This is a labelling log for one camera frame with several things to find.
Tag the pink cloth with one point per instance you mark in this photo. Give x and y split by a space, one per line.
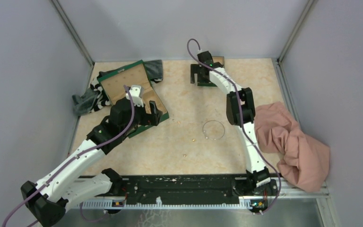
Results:
305 160

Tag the left aluminium frame post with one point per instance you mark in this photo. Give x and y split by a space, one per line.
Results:
72 31

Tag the grey-green zebra plush towel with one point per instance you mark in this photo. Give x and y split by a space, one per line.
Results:
94 99

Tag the green compartment jewelry tray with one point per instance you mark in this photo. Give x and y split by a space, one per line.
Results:
212 72

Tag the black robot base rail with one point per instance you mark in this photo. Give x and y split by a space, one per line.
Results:
192 191

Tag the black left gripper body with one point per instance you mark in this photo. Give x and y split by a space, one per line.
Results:
141 117

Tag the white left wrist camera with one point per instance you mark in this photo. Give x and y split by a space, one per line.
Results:
136 95

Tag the aluminium frame post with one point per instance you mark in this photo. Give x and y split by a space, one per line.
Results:
72 31
296 29

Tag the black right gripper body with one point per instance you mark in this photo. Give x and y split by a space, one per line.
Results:
200 78

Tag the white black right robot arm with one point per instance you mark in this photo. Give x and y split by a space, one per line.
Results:
240 112

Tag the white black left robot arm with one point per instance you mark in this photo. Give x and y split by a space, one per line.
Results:
52 196

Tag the right aluminium frame post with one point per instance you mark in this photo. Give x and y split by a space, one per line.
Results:
296 29

